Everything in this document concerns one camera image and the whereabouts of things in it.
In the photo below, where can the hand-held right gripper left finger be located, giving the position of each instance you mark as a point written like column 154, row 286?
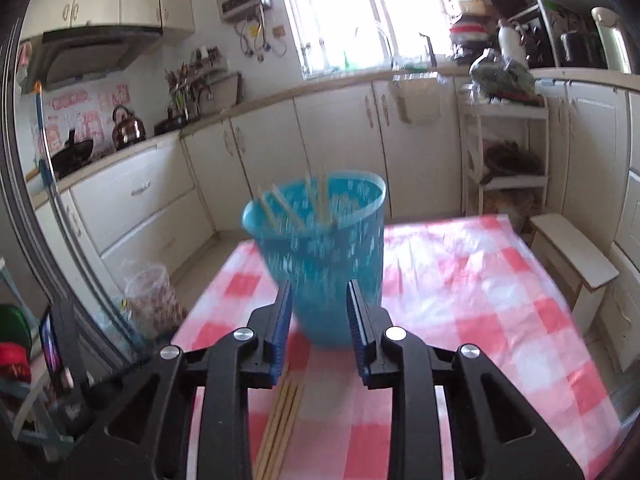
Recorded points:
column 280, row 340

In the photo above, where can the white trolley rack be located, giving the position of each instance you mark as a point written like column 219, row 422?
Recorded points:
column 500, row 150

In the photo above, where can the plastic bag of vegetables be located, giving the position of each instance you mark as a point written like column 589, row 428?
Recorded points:
column 502, row 77

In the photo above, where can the black range hood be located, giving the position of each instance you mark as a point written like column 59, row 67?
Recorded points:
column 90, row 55

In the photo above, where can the white lower kitchen cabinets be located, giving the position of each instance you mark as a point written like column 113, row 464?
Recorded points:
column 250, row 160

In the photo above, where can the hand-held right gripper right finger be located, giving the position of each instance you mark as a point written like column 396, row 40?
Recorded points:
column 357, row 340

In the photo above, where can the wall utensil rack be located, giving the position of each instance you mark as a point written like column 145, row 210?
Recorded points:
column 195, row 80

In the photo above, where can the black rice cooker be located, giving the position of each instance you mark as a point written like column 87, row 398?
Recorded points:
column 582, row 50

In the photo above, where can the bunch of wooden chopsticks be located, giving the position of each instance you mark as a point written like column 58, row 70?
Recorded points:
column 280, row 430

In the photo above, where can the white counter shelf rack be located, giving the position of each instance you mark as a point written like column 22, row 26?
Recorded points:
column 550, row 10

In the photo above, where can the blue plastic cup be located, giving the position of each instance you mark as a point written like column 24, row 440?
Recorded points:
column 325, row 280

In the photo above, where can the window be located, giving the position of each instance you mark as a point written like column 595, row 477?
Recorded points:
column 360, row 10

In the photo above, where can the white thermos jug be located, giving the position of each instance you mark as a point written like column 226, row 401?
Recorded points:
column 512, row 45

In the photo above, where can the metal kettle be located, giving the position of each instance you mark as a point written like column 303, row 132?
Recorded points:
column 128, row 130

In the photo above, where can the white tall appliance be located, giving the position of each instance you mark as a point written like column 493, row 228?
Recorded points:
column 612, row 40

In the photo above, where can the red checked tablecloth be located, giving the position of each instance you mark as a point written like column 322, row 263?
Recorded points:
column 475, row 310

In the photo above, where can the black wok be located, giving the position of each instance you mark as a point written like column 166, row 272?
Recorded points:
column 72, row 155

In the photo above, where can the light wooden chopstick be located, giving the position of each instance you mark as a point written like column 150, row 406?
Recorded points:
column 317, row 200
column 289, row 210
column 269, row 207

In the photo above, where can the white step stool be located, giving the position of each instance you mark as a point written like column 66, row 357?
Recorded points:
column 570, row 255

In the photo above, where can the clear plastic bag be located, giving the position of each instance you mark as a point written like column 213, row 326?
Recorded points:
column 150, row 300

